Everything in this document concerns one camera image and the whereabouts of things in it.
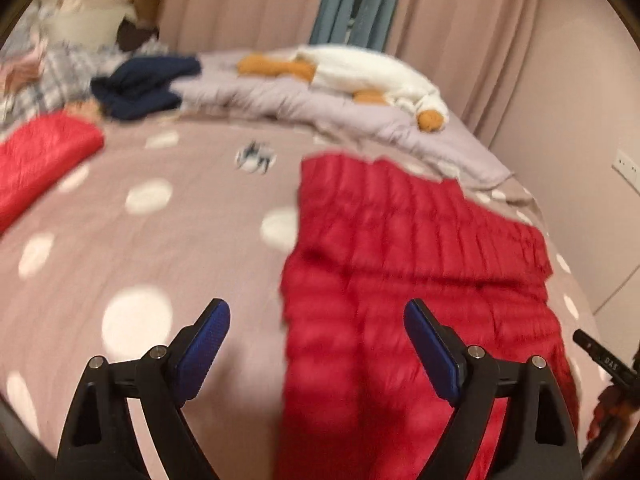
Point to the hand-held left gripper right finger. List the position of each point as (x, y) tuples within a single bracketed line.
[(434, 355)]

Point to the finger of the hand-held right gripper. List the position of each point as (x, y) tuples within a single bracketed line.
[(600, 355)]

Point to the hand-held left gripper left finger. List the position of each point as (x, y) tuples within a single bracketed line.
[(202, 345)]

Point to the red down jacket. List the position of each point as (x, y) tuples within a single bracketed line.
[(40, 160), (400, 240)]

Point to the pink polka dot bed sheet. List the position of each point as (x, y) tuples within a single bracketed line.
[(175, 240)]

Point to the folded red down jacket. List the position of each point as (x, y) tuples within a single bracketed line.
[(40, 160)]

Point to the lilac quilt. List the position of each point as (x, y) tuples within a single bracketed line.
[(300, 102)]

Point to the navy blue garment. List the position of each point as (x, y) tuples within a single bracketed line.
[(140, 85)]

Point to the white plush goose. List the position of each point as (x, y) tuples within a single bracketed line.
[(360, 72)]

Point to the grey plaid clothing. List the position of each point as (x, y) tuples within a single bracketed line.
[(60, 70)]

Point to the dark brown cloth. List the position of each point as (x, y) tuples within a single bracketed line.
[(135, 36)]

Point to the pink garment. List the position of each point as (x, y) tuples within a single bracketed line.
[(20, 67)]

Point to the pink curtain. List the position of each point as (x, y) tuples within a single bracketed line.
[(240, 5)]

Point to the teal curtain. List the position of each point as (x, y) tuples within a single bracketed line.
[(335, 0)]

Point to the white wall socket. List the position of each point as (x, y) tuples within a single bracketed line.
[(627, 166)]

